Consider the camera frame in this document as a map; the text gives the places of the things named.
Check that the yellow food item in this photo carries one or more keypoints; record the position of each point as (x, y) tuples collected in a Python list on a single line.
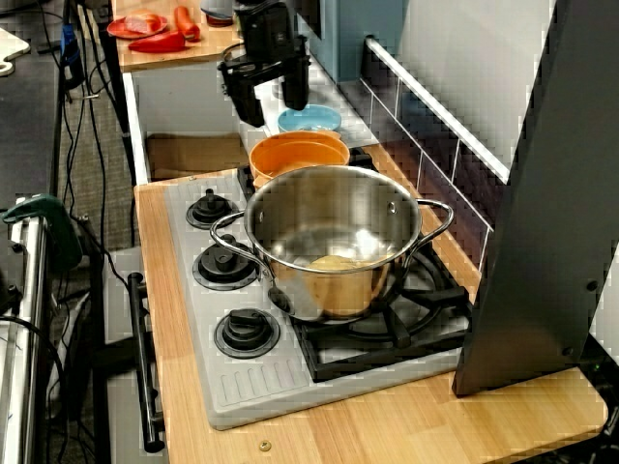
[(338, 263)]

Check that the ham sandwich toy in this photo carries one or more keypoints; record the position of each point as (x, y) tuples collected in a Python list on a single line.
[(142, 21)]

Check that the stainless steel pot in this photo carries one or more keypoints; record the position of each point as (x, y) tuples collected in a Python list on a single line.
[(333, 212)]

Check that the black stove knob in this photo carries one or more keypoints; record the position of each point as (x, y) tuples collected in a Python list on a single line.
[(210, 212), (246, 333), (223, 266)]

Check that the brown cardboard sheet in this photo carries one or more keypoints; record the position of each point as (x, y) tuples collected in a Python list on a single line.
[(193, 157)]

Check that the wooden kitchen countertop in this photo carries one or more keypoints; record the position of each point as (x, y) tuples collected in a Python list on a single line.
[(387, 425)]

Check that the red plate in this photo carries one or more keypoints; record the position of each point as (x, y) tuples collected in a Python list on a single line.
[(116, 30)]

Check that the grey stove top panel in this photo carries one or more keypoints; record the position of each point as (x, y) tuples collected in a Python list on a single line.
[(251, 382)]

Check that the dark red bowl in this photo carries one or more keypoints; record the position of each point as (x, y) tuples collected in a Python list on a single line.
[(220, 22)]

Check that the teal cabinet box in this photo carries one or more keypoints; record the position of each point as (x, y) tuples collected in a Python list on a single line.
[(358, 34)]

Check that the light blue plate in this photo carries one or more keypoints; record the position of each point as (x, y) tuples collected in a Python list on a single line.
[(314, 120)]

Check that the black burner grate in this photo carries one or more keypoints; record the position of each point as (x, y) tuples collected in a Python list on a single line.
[(425, 314)]

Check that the blue clamp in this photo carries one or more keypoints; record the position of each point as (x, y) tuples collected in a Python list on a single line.
[(70, 50)]

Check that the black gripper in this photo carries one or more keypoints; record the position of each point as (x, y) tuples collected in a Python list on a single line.
[(266, 36)]

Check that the black hood panel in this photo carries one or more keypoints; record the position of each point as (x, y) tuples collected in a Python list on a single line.
[(546, 217)]

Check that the brass countertop screw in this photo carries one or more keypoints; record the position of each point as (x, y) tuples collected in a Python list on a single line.
[(263, 445)]

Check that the red toy pepper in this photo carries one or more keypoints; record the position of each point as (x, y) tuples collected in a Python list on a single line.
[(159, 42)]

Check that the silver metal rail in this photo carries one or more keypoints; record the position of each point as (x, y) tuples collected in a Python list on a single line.
[(26, 314)]

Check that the orange plastic pot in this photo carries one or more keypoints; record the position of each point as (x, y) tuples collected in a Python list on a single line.
[(300, 152)]

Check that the dark tile backsplash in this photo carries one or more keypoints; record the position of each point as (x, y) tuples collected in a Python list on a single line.
[(435, 154)]

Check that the green clamp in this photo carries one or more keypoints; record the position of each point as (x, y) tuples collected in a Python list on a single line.
[(53, 227)]

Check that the grey blue cup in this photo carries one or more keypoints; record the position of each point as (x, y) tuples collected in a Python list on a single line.
[(217, 8)]

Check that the orange toy sausage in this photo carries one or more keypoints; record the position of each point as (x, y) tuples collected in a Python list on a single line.
[(186, 21)]

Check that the white sink basin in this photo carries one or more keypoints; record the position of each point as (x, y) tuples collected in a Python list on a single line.
[(169, 101)]

